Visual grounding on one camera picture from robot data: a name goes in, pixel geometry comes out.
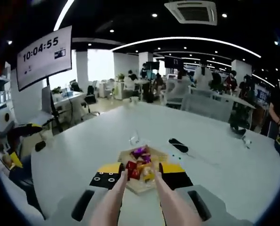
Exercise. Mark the potted plant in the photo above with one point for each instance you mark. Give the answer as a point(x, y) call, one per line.
point(121, 77)

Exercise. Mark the desktop monitor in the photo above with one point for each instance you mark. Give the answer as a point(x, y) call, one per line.
point(46, 100)

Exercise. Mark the black hanging sign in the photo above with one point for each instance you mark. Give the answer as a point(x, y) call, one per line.
point(173, 62)

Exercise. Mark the pink food tongs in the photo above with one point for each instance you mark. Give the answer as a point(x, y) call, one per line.
point(106, 204)

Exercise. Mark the beige hexagonal container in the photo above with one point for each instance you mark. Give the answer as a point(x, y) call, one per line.
point(162, 156)

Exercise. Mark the dark grey pouch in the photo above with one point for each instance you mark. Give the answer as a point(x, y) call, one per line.
point(238, 130)

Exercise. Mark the purple food packet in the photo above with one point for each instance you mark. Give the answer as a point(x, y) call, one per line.
point(138, 151)

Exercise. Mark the large white display screen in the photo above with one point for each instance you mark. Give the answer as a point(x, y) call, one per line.
point(44, 56)

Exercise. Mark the flat white adapter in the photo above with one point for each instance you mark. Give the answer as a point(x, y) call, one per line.
point(177, 156)

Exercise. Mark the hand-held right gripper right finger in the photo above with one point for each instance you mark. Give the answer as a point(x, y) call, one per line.
point(177, 179)

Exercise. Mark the white shelving unit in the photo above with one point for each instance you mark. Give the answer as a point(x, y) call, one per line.
point(2, 87)

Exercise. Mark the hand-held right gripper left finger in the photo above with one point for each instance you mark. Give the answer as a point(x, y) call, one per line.
point(104, 180)

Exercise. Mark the ceiling air conditioner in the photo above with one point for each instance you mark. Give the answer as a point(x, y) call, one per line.
point(192, 11)

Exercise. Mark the black office chair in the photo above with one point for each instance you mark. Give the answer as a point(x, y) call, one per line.
point(90, 94)

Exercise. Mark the yellow clear food packet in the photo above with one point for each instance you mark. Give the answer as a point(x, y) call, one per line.
point(147, 174)

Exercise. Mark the black power strip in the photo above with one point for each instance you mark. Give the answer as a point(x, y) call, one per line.
point(178, 145)

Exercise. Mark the small white device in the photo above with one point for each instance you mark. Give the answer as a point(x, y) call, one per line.
point(247, 143)

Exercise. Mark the black screen stand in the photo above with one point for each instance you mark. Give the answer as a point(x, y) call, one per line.
point(53, 106)

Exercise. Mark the person's white shirt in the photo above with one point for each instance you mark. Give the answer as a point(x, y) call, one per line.
point(10, 197)

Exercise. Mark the person's legs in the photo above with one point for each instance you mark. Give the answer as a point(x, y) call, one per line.
point(26, 179)

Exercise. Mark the black computer mouse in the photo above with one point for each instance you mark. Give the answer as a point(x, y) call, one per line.
point(40, 146)

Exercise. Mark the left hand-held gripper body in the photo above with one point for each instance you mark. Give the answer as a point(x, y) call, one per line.
point(6, 120)

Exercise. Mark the white counter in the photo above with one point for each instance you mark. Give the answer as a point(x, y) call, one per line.
point(208, 107)

